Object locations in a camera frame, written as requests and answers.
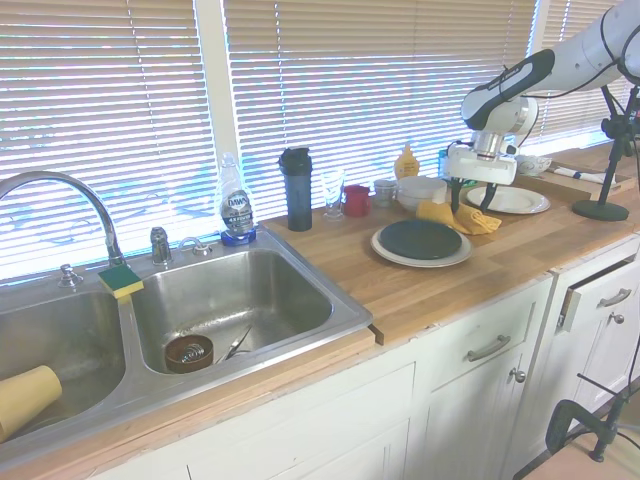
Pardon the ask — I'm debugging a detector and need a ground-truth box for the chrome faucet handle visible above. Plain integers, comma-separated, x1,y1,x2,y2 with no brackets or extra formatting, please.
150,226,174,267

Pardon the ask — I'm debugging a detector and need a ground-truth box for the white dinner plate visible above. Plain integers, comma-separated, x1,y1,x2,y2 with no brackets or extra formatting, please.
465,183,551,215

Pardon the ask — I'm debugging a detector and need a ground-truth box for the clear glass goblet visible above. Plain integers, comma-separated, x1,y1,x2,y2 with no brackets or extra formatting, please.
319,168,347,222

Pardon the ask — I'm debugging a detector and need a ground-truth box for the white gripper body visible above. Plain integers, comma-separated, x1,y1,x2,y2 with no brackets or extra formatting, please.
446,143,519,185

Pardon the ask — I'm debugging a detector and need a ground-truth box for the dark blue plate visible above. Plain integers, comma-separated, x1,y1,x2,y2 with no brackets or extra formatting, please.
378,219,464,260

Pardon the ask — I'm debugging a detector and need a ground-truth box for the yellow squeeze bottle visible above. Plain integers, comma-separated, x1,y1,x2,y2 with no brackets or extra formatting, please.
393,142,420,181

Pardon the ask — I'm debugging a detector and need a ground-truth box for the yellow plastic cup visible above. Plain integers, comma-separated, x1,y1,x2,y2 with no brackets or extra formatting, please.
0,364,64,444

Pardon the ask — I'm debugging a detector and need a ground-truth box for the yellow towel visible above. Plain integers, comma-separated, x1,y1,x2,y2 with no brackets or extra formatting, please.
415,199,503,236

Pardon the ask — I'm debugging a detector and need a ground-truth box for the white counter cabinet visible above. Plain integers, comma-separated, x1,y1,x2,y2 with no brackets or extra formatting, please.
0,234,640,480

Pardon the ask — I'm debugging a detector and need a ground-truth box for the white window blind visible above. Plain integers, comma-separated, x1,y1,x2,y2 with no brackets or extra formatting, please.
223,0,540,224
0,0,201,287
522,0,640,151

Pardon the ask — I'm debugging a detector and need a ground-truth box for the clear plastic container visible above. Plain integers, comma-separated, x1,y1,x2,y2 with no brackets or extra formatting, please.
373,178,400,209

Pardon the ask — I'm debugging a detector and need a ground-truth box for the dark C-clamp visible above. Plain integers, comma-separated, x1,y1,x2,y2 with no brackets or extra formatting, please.
544,372,634,464

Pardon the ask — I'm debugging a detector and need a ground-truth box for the large beige plate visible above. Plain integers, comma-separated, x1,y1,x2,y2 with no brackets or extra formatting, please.
369,222,474,269

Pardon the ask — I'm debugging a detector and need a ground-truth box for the black round-base stand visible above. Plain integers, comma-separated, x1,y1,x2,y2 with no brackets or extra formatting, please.
572,82,640,222

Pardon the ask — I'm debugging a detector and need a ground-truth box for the patterned white bowl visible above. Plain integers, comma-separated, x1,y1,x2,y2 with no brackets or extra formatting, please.
515,154,554,177

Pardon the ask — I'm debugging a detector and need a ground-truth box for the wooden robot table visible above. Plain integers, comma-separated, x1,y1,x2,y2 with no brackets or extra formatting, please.
514,442,640,480

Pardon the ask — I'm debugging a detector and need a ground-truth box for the chrome gooseneck faucet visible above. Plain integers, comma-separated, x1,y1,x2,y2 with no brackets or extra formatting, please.
0,170,127,267

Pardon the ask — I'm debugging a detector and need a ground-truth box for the red mug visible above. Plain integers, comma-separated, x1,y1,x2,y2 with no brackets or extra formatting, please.
342,184,373,218

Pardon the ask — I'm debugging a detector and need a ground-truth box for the stainless steel double sink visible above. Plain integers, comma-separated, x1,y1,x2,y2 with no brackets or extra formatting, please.
0,232,375,451

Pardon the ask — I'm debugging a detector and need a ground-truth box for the rolled white napkin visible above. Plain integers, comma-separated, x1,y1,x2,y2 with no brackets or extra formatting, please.
547,166,609,184

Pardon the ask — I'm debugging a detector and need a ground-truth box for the metal drawer handle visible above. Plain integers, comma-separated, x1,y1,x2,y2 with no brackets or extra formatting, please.
467,333,512,362
597,288,633,308

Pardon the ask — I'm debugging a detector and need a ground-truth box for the brown bowl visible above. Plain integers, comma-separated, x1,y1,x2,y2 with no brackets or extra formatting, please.
164,334,217,375

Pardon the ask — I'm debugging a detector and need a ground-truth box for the wooden tray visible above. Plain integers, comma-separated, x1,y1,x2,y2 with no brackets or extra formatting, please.
514,147,640,204

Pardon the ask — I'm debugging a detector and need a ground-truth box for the black shaker bottle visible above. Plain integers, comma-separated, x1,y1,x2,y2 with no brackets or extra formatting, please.
278,146,314,233

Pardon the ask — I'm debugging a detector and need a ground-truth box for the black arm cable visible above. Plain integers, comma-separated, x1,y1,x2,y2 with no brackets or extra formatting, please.
519,4,640,101

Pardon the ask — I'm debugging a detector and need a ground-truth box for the clear dish soap bottle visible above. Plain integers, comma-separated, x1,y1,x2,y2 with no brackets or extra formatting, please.
218,152,259,247

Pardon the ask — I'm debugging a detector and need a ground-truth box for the yellow green sponge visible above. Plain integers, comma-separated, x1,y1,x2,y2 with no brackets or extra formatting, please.
97,265,145,301

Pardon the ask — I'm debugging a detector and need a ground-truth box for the metal whisk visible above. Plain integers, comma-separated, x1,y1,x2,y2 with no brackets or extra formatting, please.
178,342,209,364

